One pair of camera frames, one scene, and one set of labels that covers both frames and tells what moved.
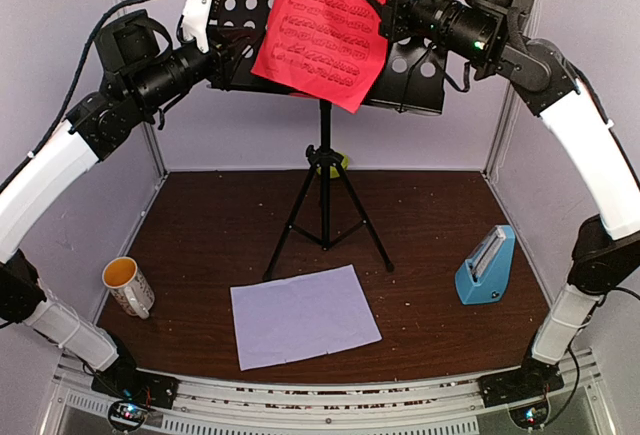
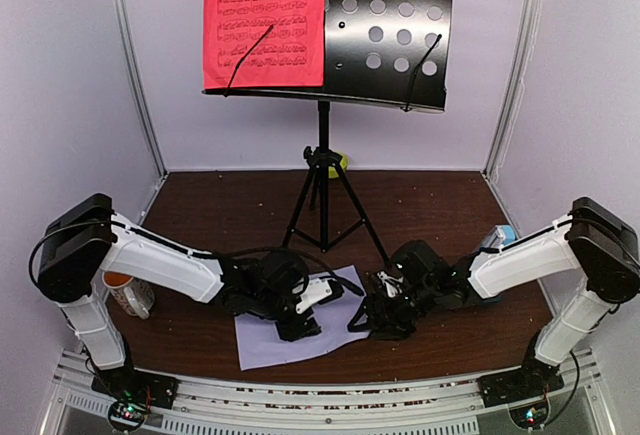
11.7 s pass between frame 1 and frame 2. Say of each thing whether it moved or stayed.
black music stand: moved
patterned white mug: stayed
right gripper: moved
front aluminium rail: stayed
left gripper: moved
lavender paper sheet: stayed
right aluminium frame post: stayed
